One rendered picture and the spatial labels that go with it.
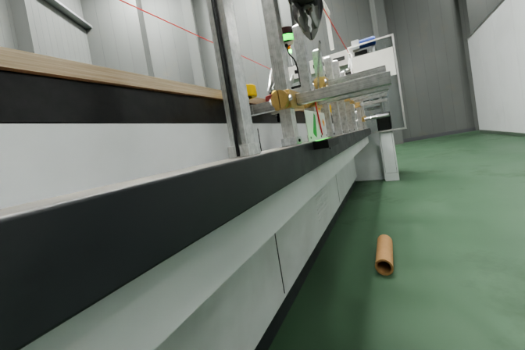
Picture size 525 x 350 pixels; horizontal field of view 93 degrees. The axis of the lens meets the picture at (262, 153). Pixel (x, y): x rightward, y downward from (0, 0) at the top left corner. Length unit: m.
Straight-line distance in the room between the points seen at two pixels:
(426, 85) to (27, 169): 10.11
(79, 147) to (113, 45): 8.71
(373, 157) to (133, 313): 3.44
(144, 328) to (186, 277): 0.07
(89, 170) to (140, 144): 0.11
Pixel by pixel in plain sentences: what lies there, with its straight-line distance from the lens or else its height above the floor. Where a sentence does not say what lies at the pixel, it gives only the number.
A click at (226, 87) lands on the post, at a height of 0.83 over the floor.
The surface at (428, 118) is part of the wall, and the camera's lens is 10.10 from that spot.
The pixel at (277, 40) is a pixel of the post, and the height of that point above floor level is 0.99.
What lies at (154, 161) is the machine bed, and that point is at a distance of 0.58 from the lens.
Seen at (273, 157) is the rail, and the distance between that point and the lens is 0.49.
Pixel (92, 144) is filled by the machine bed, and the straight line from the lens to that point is 0.51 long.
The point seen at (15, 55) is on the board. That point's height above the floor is 0.89.
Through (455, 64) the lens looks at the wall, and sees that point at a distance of 10.97.
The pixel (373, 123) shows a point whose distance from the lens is 3.44.
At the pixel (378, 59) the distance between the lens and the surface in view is 3.51.
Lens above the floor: 0.72
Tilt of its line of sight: 2 degrees down
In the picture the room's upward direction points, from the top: 9 degrees counter-clockwise
